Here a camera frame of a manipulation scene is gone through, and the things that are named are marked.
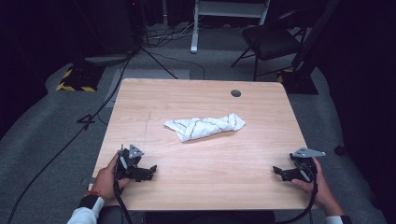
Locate black base with yellow stripes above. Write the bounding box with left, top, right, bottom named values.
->
left=55, top=63, right=106, bottom=92

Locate thin black floor cable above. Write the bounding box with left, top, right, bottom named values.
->
left=148, top=50, right=206, bottom=80

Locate black folding chair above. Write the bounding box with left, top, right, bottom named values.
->
left=231, top=7, right=316, bottom=82

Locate black stand with striped base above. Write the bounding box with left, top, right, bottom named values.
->
left=276, top=0, right=341, bottom=95

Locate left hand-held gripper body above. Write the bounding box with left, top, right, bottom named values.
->
left=115, top=144, right=149, bottom=183

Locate white towel with dark lines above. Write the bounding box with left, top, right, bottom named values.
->
left=163, top=112, right=247, bottom=144

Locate person's dark lap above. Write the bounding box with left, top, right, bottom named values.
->
left=144, top=210, right=276, bottom=224

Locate white metal desk frame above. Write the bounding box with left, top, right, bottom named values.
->
left=190, top=0, right=271, bottom=54

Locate small black floor object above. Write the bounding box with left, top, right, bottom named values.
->
left=333, top=143, right=347, bottom=157

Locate long black floor cable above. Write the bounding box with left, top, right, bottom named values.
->
left=7, top=57, right=134, bottom=224

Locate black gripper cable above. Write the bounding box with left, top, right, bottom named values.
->
left=275, top=174, right=319, bottom=224
left=112, top=179, right=134, bottom=224

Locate person's right hand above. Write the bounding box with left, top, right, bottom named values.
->
left=290, top=157, right=344, bottom=217

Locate bundle of floor cables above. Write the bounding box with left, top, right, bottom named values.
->
left=142, top=21, right=196, bottom=49

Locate black tripod leg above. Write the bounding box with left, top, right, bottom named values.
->
left=139, top=46, right=179, bottom=80

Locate person's left hand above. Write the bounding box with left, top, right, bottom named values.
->
left=92, top=152, right=132, bottom=202

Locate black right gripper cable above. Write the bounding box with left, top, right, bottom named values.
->
left=275, top=174, right=319, bottom=224

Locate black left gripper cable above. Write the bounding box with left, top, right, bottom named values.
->
left=112, top=179, right=134, bottom=224

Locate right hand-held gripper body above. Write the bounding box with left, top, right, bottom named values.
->
left=289, top=147, right=327, bottom=183

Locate black rounded seat part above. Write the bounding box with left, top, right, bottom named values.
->
left=97, top=204, right=125, bottom=224

